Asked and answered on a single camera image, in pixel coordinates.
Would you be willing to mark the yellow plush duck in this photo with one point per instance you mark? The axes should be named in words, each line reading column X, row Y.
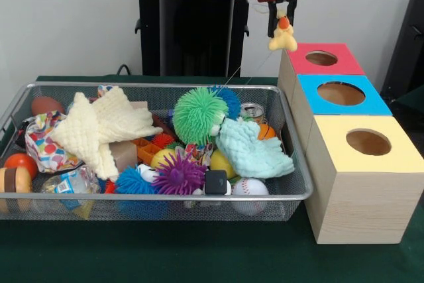
column 281, row 39

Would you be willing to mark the green spiky ball with eyes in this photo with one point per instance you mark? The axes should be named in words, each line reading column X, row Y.
column 195, row 114

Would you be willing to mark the silver mesh bin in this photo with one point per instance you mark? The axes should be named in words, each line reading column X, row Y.
column 99, row 85

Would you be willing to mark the wooden box with three holes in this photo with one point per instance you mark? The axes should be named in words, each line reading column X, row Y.
column 364, row 203

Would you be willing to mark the silver drink can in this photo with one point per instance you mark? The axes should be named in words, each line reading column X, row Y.
column 253, row 110

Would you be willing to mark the small orange basketball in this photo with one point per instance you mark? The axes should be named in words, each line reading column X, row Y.
column 266, row 132

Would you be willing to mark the black upright panel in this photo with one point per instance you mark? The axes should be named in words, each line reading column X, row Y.
column 407, row 47

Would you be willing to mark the mint green cloth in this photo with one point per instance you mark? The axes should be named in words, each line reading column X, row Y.
column 251, row 153

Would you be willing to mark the dark green table cloth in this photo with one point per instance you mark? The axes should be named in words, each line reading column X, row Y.
column 414, row 97
column 198, row 256

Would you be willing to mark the white baseball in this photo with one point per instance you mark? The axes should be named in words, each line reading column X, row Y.
column 249, row 188

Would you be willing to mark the purple spiky ball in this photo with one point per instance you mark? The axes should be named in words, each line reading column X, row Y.
column 180, row 175

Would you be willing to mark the cream yellow cloth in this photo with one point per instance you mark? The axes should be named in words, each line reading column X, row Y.
column 99, row 127

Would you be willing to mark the blue spiky ball with eyes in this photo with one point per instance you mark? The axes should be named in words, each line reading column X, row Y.
column 132, row 182

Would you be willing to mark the yellow brown striped bee toy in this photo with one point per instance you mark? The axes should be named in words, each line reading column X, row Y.
column 15, row 180

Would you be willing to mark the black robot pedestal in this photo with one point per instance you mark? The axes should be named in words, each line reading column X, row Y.
column 195, row 31

